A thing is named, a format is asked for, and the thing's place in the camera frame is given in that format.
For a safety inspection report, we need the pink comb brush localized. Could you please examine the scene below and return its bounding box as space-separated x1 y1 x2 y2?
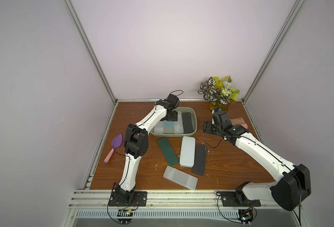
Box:
231 117 248 129

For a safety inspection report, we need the artificial plant in vase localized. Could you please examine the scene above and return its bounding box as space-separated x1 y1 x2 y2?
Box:
198 76 240 111

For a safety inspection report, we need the dark grey pencil case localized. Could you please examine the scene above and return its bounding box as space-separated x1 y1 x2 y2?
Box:
192 144 207 176

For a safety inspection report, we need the right circuit board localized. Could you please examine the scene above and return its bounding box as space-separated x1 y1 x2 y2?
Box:
238 208 254 225

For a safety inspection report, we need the aluminium front rail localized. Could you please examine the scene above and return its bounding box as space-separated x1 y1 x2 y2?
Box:
68 189 303 210

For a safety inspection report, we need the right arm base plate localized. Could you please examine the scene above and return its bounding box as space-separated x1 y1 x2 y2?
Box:
216 191 261 207

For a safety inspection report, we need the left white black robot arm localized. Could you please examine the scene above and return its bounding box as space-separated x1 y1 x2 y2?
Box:
113 94 179 204

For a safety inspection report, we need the translucent pencil case front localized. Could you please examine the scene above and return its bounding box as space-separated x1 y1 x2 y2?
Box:
163 166 198 190

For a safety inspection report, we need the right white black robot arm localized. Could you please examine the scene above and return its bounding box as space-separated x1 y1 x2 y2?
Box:
203 111 312 211

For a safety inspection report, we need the teal silicone pencil case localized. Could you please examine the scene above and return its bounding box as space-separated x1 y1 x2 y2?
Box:
163 121 174 134

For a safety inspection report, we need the purple pink spatula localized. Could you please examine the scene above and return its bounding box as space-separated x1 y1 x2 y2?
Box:
104 133 123 163

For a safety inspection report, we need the white light-blue pencil case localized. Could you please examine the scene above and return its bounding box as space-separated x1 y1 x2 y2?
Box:
179 136 196 167

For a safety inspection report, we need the grey-green plastic storage box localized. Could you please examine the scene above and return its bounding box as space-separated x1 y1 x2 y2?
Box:
150 107 197 137

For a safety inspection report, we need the left circuit board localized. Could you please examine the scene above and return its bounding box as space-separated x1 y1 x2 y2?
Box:
117 209 134 225

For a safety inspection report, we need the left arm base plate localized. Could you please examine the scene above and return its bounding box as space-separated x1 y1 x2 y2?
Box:
108 191 148 207

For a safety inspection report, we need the black pencil case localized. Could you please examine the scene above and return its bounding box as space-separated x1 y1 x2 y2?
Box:
182 112 194 134

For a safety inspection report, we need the circuit board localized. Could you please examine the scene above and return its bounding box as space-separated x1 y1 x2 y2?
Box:
238 208 254 225
117 209 134 225

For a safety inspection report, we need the dark green pencil case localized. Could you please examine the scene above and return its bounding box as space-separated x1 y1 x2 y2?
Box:
157 137 179 166

